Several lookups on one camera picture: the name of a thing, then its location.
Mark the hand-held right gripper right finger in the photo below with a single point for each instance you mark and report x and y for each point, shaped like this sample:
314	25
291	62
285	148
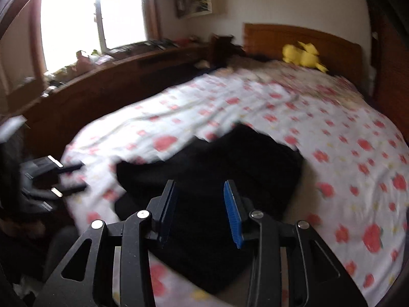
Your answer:
232	211

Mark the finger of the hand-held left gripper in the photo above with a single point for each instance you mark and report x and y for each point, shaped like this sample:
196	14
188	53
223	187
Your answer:
72	189
68	168

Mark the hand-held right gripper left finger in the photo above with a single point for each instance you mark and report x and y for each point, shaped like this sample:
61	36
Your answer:
167	211

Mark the black coat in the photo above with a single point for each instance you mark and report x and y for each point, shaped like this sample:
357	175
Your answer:
207	166

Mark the wooden desk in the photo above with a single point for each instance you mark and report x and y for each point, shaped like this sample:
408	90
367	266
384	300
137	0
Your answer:
96	96

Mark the desk clutter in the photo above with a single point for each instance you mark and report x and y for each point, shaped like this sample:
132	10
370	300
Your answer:
96	59

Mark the bed with floral sheet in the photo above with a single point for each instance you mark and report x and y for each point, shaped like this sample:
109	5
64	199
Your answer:
335	153

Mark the beige floral quilt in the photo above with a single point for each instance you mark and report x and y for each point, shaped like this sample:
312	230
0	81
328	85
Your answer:
287	76

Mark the window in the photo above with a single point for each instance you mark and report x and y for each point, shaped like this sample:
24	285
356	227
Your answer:
83	16

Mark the wooden chair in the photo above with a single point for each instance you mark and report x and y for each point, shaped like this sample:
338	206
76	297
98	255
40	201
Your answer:
225	49

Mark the yellow plush toy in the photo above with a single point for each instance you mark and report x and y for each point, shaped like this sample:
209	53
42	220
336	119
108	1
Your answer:
302	57

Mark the wooden headboard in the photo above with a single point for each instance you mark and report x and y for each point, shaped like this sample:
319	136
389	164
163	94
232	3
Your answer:
271	38

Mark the wooden wardrobe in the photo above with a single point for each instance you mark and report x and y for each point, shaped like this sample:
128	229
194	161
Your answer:
388	54

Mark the large white wall shelf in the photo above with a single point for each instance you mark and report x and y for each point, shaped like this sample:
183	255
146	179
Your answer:
195	6

